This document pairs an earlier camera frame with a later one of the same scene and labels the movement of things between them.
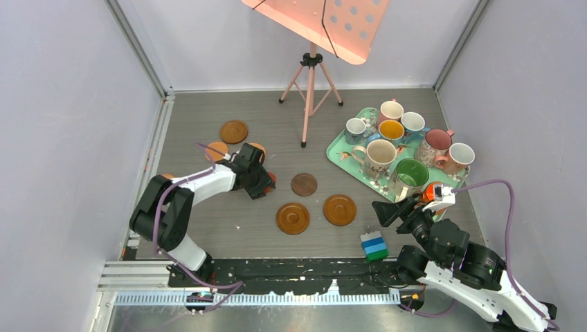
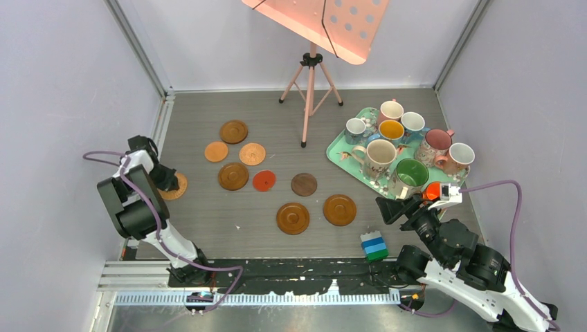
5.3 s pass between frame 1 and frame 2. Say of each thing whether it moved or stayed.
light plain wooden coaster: stayed
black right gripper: stayed
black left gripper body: moved
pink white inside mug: stayed
